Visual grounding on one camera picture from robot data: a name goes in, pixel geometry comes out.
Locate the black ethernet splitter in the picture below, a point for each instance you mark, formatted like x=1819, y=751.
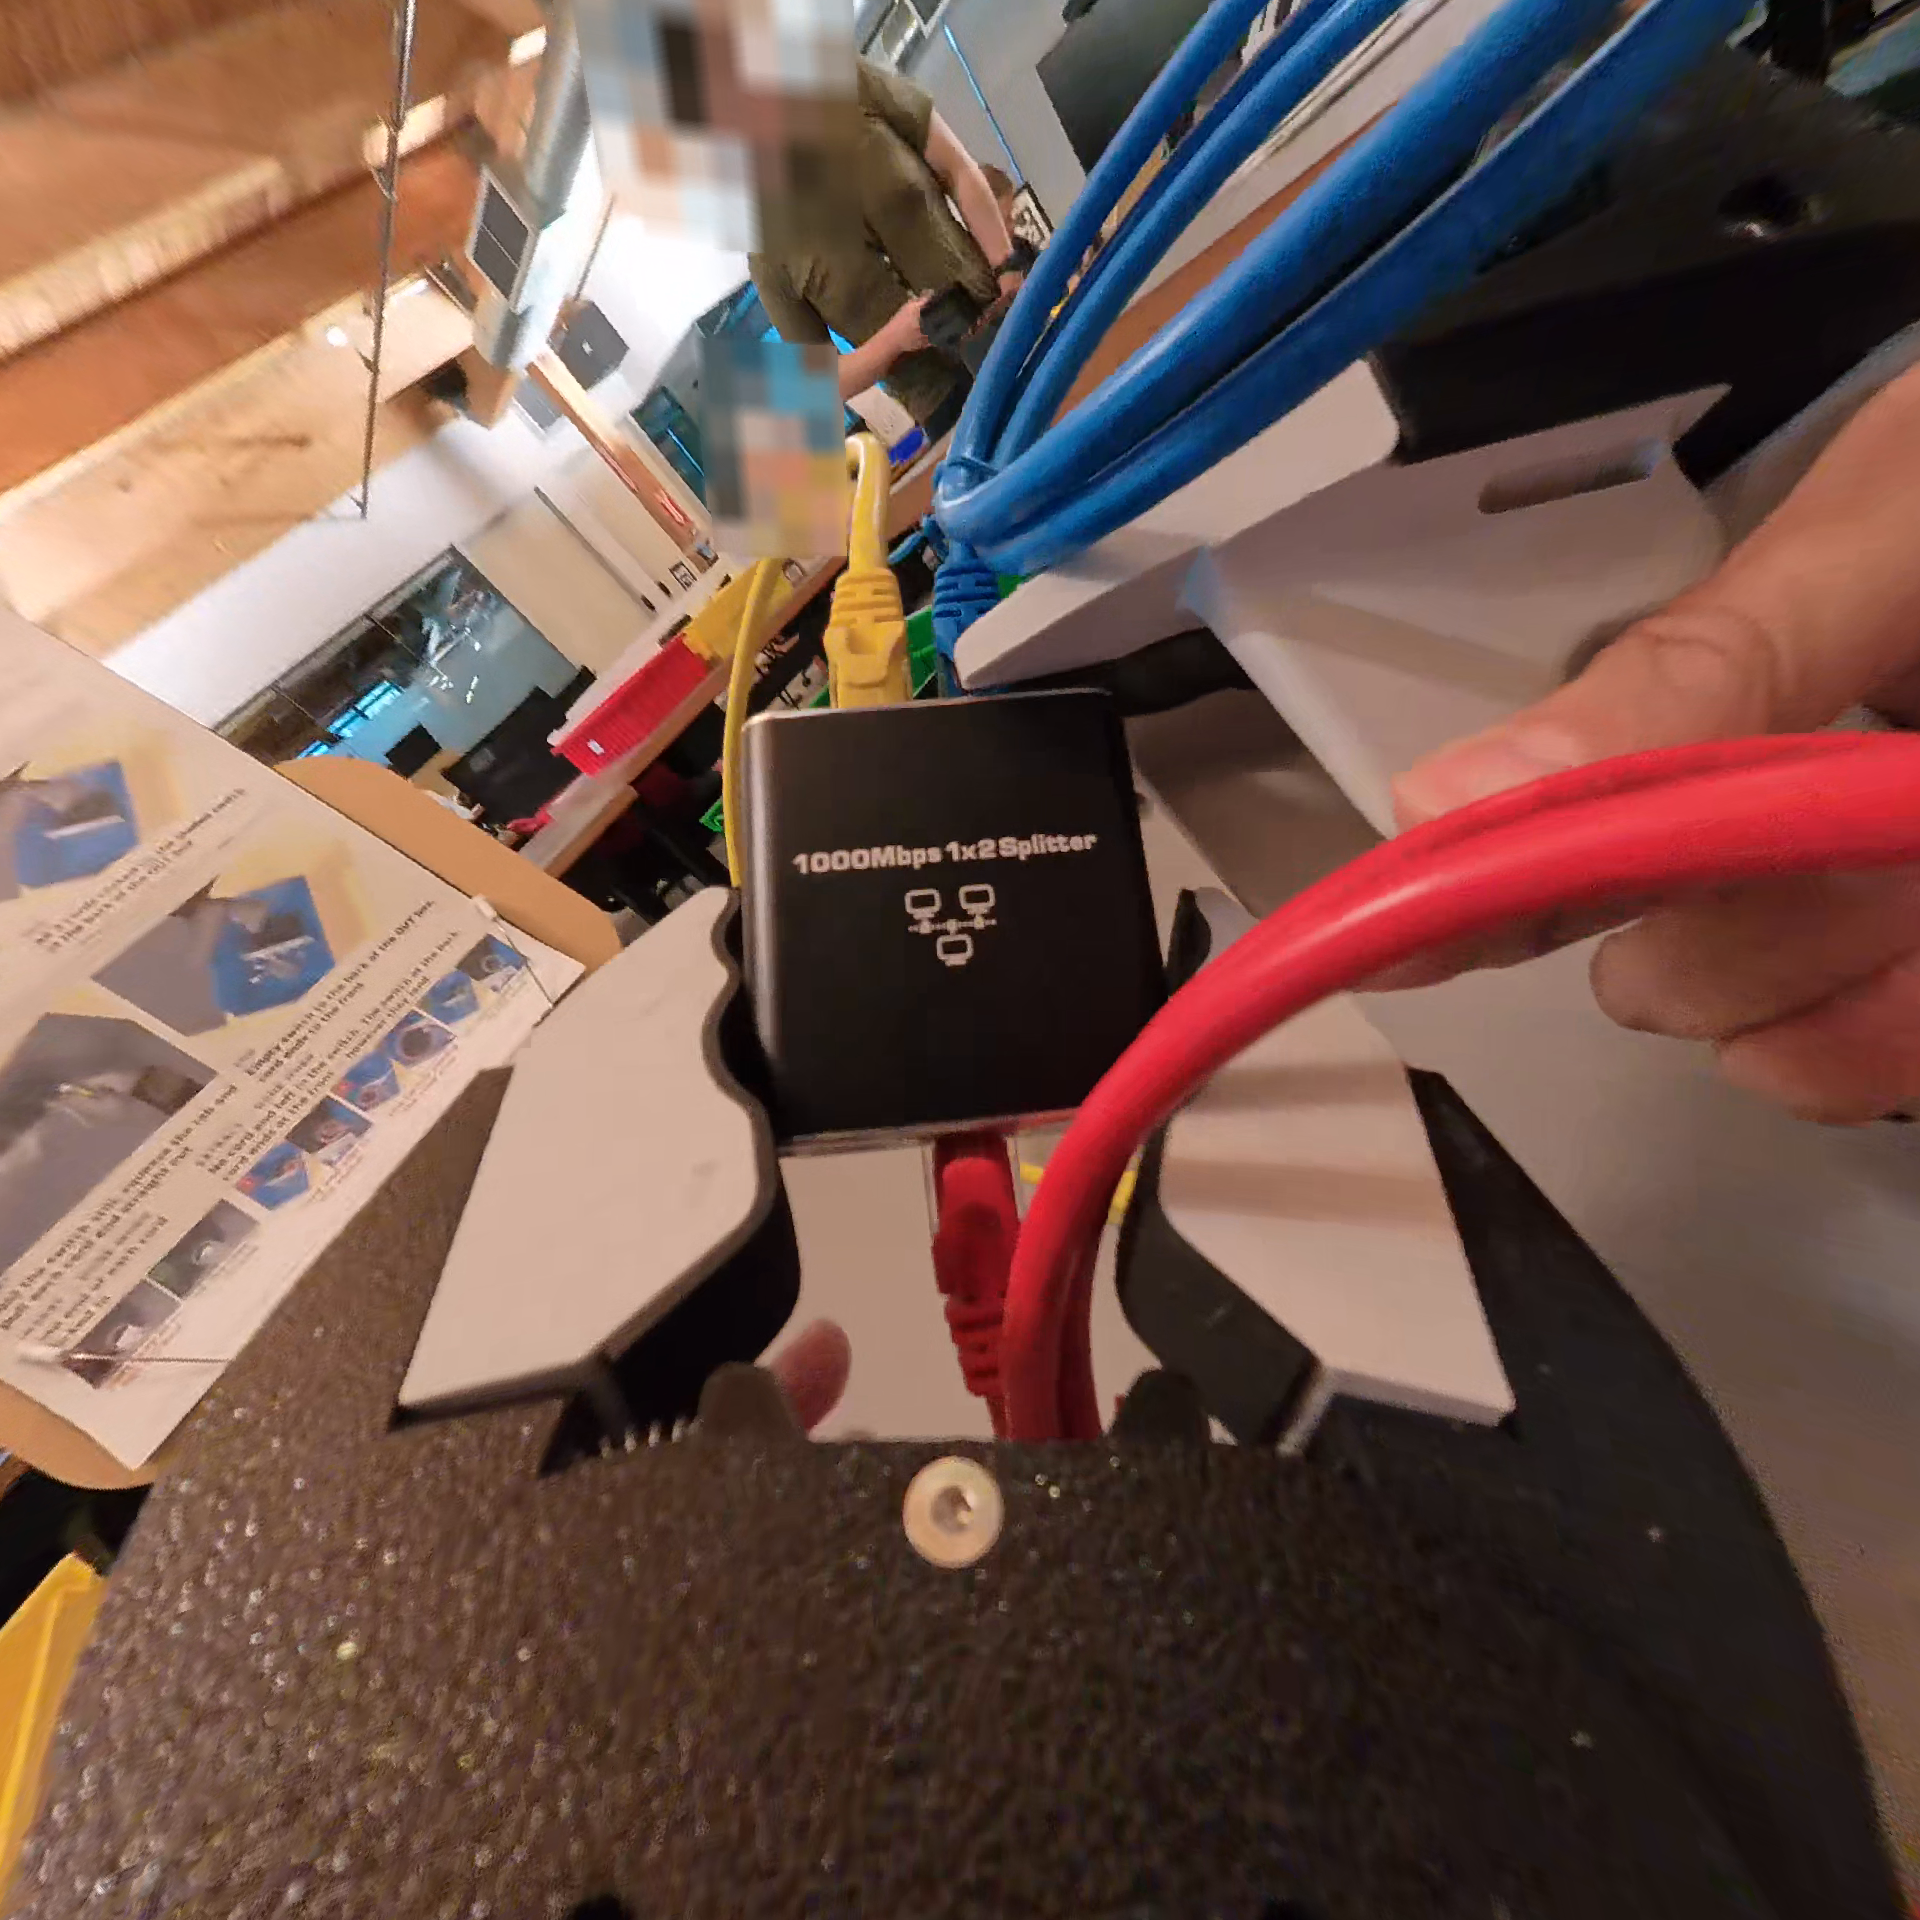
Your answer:
x=944, y=960

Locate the stack of yellow parts bins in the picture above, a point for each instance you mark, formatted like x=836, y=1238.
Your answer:
x=735, y=600

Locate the red parts bin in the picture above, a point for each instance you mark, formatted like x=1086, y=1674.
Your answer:
x=629, y=714

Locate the person's left hand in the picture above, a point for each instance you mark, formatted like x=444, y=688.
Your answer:
x=811, y=1373

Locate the printed instruction sheet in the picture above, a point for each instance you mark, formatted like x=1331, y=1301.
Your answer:
x=196, y=1050

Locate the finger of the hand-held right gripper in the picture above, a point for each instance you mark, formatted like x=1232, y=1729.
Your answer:
x=1350, y=600

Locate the large yellow storage bin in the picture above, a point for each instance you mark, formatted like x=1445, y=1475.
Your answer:
x=37, y=1694

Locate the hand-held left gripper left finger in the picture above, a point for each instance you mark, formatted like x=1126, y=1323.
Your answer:
x=600, y=1184

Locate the person's right hand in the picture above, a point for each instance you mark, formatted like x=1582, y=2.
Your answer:
x=1769, y=600

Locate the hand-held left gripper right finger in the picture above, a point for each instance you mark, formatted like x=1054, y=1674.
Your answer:
x=1320, y=1231

